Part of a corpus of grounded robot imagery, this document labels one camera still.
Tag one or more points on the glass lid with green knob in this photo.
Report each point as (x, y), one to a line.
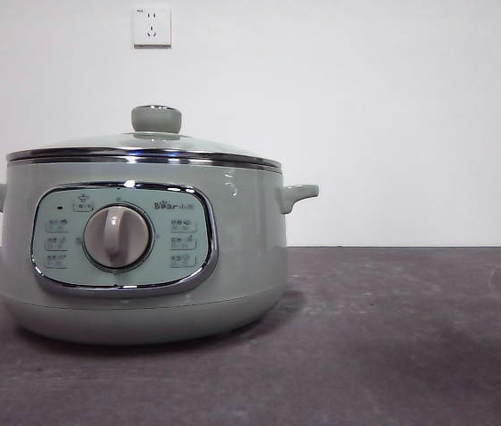
(156, 119)

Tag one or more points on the white wall socket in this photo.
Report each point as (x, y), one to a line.
(152, 26)

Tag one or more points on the pale green electric cooking pot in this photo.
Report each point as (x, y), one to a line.
(241, 248)

